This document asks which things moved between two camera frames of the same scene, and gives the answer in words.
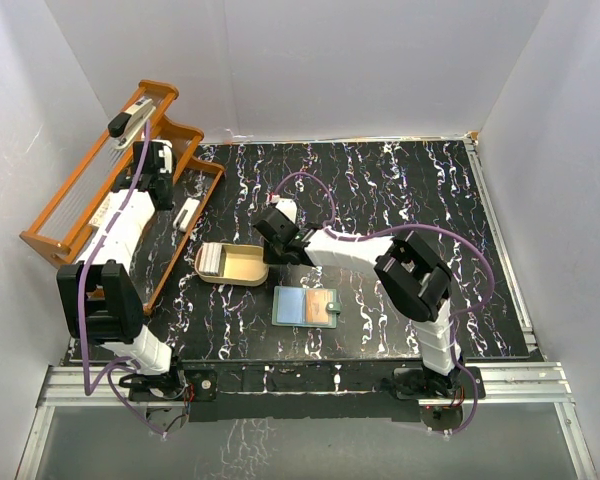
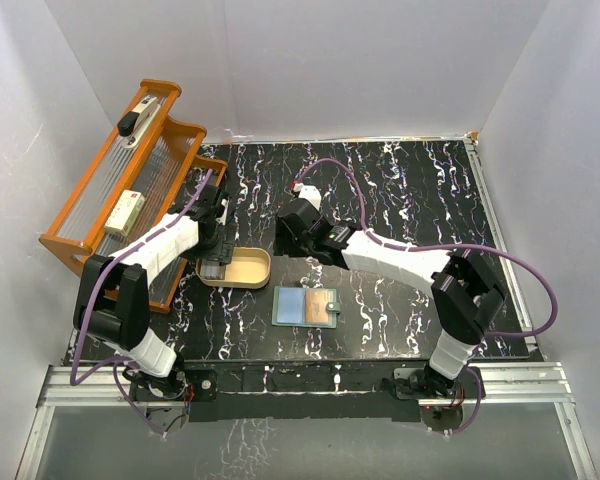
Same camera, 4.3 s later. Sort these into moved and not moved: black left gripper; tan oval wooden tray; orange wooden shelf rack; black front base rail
Moved: orange wooden shelf rack; black left gripper
Not moved: black front base rail; tan oval wooden tray
